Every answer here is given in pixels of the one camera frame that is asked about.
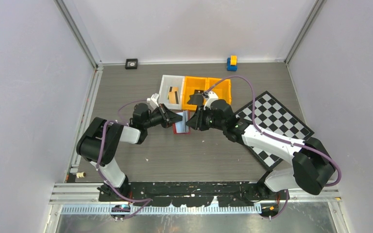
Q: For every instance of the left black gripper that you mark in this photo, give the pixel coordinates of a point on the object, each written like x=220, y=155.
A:
x=168, y=117

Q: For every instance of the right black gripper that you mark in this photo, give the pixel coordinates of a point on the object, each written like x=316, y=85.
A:
x=196, y=122

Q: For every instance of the red card holder wallet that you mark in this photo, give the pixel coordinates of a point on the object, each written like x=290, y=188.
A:
x=181, y=127

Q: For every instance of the dark grey credit card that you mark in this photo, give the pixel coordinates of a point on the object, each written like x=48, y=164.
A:
x=196, y=98

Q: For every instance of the orange gold credit card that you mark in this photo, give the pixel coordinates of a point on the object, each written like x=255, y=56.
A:
x=173, y=89

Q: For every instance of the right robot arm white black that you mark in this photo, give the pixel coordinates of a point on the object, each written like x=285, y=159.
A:
x=311, y=169

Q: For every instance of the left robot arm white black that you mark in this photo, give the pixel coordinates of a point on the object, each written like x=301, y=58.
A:
x=99, y=143

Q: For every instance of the orange bin with cards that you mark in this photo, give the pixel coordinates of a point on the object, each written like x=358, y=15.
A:
x=191, y=84

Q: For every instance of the white plastic bin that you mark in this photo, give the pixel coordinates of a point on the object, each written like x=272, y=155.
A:
x=166, y=82

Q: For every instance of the empty orange bin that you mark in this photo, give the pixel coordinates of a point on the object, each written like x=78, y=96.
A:
x=223, y=89

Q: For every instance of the small black square box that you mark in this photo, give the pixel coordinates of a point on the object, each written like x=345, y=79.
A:
x=131, y=64

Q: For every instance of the blue yellow toy block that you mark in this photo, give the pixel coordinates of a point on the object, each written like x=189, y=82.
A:
x=231, y=64

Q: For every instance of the black white checkerboard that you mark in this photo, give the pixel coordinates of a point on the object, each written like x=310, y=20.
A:
x=272, y=115

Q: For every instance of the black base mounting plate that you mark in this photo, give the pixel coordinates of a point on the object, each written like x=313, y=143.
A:
x=191, y=194

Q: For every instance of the small beige spool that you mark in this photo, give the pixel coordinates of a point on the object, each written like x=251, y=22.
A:
x=80, y=175

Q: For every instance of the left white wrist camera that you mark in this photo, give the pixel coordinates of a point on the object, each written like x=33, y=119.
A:
x=153, y=101

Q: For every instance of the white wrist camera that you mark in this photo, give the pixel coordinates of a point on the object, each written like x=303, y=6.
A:
x=153, y=101
x=209, y=97

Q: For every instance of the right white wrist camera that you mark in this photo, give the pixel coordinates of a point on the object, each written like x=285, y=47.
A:
x=209, y=97

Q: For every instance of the aluminium rail frame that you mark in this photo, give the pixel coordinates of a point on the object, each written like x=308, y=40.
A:
x=83, y=198

